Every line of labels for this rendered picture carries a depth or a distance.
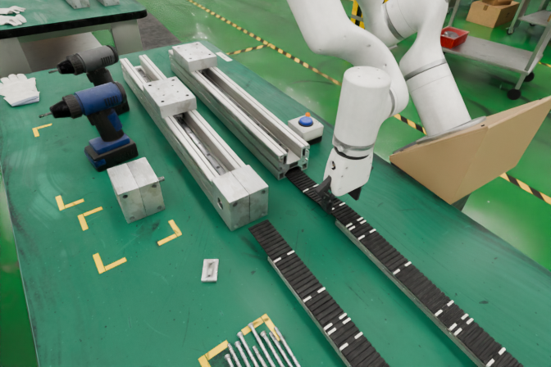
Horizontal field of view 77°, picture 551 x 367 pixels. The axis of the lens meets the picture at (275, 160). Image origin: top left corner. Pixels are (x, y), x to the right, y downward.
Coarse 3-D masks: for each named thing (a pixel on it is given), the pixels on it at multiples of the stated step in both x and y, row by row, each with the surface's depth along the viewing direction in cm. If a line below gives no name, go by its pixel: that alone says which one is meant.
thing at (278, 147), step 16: (176, 64) 137; (192, 80) 128; (208, 80) 127; (224, 80) 122; (208, 96) 119; (224, 96) 113; (240, 96) 114; (224, 112) 112; (240, 112) 105; (256, 112) 109; (240, 128) 105; (256, 128) 99; (272, 128) 103; (288, 128) 100; (256, 144) 99; (272, 144) 93; (288, 144) 98; (304, 144) 94; (272, 160) 93; (288, 160) 95; (304, 160) 96
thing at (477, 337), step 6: (480, 330) 61; (474, 336) 60; (480, 336) 61; (486, 336) 60; (462, 342) 60; (468, 342) 59; (474, 342) 60; (480, 342) 60; (468, 348) 59; (474, 348) 59
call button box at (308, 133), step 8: (296, 120) 108; (312, 120) 108; (296, 128) 105; (304, 128) 104; (312, 128) 105; (320, 128) 106; (304, 136) 104; (312, 136) 106; (320, 136) 108; (312, 144) 108
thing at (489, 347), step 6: (486, 342) 60; (492, 342) 60; (498, 342) 60; (480, 348) 59; (486, 348) 59; (492, 348) 59; (498, 348) 59; (474, 354) 58; (480, 354) 58; (486, 354) 58; (492, 354) 58; (480, 360) 58; (486, 360) 58
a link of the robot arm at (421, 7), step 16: (400, 0) 96; (416, 0) 93; (432, 0) 91; (448, 0) 95; (400, 16) 96; (416, 16) 94; (432, 16) 92; (400, 32) 99; (416, 32) 101; (432, 32) 94; (416, 48) 95; (432, 48) 95; (400, 64) 101; (416, 64) 96; (432, 64) 95
